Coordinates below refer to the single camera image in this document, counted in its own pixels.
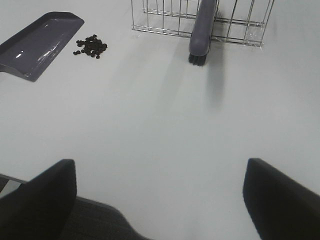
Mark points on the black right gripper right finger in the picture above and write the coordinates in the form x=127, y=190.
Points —
x=279, y=207

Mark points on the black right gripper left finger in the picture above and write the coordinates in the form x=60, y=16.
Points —
x=39, y=208

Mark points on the purple plastic dustpan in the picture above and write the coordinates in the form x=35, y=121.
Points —
x=28, y=53

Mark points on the pile of coffee beans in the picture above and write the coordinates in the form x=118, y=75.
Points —
x=91, y=46

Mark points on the purple hand brush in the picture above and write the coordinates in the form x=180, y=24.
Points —
x=200, y=40

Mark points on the wire dish rack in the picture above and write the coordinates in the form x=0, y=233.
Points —
x=240, y=22

